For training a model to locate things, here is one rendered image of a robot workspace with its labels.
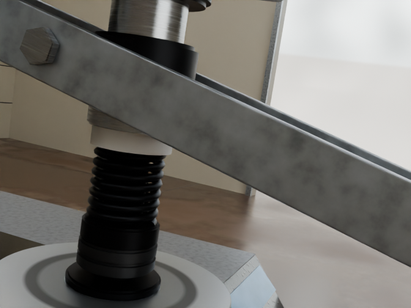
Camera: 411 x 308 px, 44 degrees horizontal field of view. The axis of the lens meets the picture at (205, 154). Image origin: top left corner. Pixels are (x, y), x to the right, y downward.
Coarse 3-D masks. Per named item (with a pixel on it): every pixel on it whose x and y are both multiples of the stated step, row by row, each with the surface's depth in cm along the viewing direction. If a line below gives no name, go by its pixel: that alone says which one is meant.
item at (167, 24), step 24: (120, 0) 40; (144, 0) 40; (168, 0) 40; (120, 24) 40; (144, 24) 40; (168, 24) 40; (144, 48) 39; (168, 48) 39; (192, 48) 42; (192, 72) 42; (96, 120) 41
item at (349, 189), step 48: (0, 0) 40; (0, 48) 40; (48, 48) 38; (96, 48) 38; (96, 96) 38; (144, 96) 37; (192, 96) 36; (240, 96) 46; (192, 144) 36; (240, 144) 35; (288, 144) 34; (336, 144) 44; (288, 192) 34; (336, 192) 34; (384, 192) 33; (384, 240) 33
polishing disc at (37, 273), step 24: (0, 264) 45; (24, 264) 46; (48, 264) 47; (168, 264) 52; (192, 264) 53; (0, 288) 41; (24, 288) 41; (48, 288) 42; (168, 288) 46; (192, 288) 47; (216, 288) 47
